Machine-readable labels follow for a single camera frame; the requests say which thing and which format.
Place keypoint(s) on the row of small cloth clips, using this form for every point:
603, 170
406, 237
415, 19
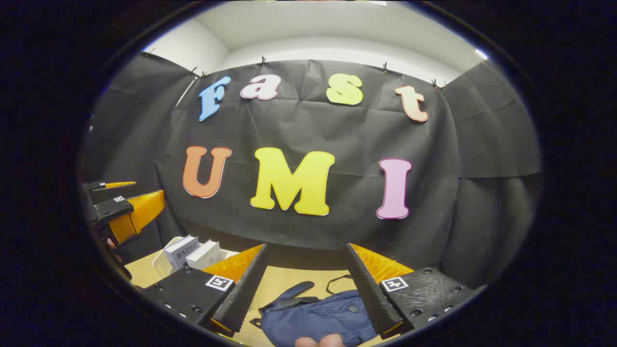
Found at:
263, 60

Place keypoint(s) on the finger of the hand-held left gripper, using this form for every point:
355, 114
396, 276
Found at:
113, 208
95, 185

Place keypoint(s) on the grey book with dark picture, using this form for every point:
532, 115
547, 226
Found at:
179, 251

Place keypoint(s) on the blue schoolbag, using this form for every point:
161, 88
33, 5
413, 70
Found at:
318, 318

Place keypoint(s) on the white bookshelf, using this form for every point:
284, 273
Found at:
161, 262

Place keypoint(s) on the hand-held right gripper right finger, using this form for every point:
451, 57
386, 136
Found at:
373, 299

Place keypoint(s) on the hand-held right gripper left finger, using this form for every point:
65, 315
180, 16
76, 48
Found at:
243, 294

